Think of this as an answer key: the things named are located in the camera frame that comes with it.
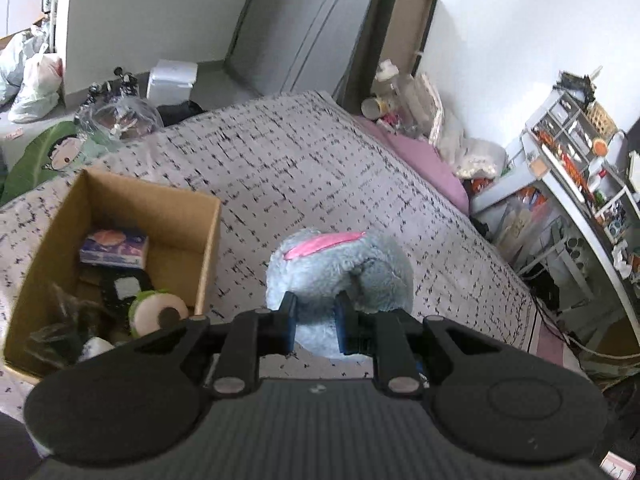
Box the white shelf desk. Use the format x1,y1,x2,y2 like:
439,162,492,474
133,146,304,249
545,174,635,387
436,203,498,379
470,72,640,361

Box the blue tissue pack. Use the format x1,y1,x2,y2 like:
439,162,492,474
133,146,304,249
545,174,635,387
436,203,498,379
79,229,150,270

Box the wicker basket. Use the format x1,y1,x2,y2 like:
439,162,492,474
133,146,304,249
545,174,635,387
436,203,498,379
585,101,618,138

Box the black lace pouch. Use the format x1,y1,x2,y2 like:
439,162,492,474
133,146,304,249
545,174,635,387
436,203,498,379
97,269,153,318

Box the clear plastic bag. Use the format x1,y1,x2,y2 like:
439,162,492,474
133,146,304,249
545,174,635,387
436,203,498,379
75,97,165,148

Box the clear plastic jar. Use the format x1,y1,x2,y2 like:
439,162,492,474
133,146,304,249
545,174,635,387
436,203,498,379
375,60,416,126

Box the pink pillow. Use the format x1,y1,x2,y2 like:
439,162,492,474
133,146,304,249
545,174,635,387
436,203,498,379
355,115,471,216

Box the grey plush ball toy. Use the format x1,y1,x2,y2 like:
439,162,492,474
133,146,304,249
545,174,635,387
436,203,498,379
265,227,415,361

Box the dark plastic-wrapped item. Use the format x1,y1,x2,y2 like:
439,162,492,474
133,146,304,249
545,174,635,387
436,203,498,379
25,282,108,361

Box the green cartoon pillow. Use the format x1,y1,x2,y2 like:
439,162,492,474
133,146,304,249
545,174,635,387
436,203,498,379
0,120,126,206

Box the brown cardboard box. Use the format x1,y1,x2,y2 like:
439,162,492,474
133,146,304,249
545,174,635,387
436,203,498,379
2,167,222,386

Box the black small figures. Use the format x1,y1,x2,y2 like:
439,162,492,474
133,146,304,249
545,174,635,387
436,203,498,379
87,66,141,103

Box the pink small box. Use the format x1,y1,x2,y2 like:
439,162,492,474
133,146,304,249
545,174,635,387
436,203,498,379
597,452,632,480

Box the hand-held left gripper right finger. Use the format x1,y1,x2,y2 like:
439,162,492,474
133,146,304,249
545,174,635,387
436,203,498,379
334,292,501,395

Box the brown wooden board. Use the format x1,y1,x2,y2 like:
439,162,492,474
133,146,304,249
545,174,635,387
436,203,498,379
335,0,438,116

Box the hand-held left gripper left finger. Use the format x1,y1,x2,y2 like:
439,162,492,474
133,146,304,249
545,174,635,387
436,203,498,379
135,291,299,395

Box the white box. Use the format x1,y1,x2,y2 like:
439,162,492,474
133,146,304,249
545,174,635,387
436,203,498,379
146,59,197,106

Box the small white soft item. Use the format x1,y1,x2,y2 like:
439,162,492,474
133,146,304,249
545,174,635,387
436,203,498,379
77,336,116,363

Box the white woven basket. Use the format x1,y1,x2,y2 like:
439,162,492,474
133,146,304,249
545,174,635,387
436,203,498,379
415,72,451,143

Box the white plastic bag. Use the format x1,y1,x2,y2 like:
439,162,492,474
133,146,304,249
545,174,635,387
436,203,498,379
0,30,48,106
7,53,65,123

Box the grey wardrobe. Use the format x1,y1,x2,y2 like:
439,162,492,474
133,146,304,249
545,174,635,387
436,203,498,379
225,0,401,98

